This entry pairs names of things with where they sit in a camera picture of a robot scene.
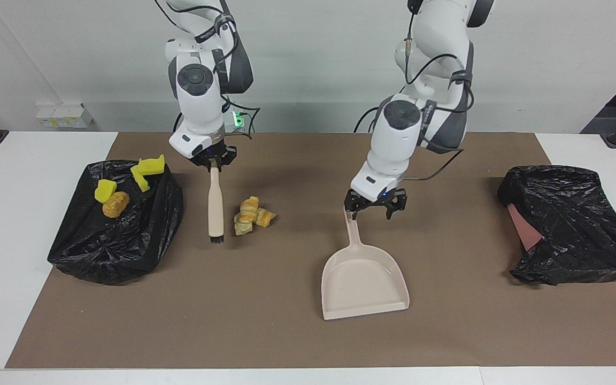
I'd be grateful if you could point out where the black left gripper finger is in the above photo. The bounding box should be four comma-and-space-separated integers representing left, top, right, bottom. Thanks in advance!
344, 191, 363, 221
386, 191, 408, 220

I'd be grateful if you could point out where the yellow sponge piece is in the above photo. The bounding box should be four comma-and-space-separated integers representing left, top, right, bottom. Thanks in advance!
94, 179, 118, 204
138, 154, 166, 176

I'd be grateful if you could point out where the beige hand brush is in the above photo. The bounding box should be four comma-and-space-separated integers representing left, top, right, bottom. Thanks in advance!
207, 166, 225, 245

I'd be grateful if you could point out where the golden croissant piece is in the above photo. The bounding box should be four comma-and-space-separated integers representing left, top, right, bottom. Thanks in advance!
255, 207, 277, 229
240, 196, 260, 222

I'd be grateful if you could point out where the yellow sponge with green scourer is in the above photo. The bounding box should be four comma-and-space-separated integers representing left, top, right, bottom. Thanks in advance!
130, 163, 152, 193

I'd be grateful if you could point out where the beige plastic dustpan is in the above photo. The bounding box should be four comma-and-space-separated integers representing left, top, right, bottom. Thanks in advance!
321, 206, 411, 321

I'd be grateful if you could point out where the brown bread roll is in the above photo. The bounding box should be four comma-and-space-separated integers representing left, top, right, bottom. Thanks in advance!
102, 191, 130, 219

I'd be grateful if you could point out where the black trash bag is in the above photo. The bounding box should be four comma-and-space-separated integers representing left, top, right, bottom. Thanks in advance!
47, 159, 184, 285
497, 165, 616, 287

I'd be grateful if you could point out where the pink plastic bin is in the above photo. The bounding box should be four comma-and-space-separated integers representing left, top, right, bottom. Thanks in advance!
507, 203, 545, 252

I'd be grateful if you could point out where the white electrical outlet box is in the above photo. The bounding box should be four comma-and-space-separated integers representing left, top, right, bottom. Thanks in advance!
35, 103, 95, 129

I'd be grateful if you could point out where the brown table mat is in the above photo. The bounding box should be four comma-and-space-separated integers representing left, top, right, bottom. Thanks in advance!
5, 131, 616, 369

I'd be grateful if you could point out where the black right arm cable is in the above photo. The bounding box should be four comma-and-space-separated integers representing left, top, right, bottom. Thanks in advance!
153, 0, 261, 141

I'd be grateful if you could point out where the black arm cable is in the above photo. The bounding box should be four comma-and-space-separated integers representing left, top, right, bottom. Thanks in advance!
403, 29, 475, 182
153, 0, 261, 141

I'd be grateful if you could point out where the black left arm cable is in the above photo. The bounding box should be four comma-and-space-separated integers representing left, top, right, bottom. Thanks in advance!
403, 29, 475, 182

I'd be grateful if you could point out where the black base power cable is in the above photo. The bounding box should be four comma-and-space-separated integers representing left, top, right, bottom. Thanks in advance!
353, 106, 381, 133

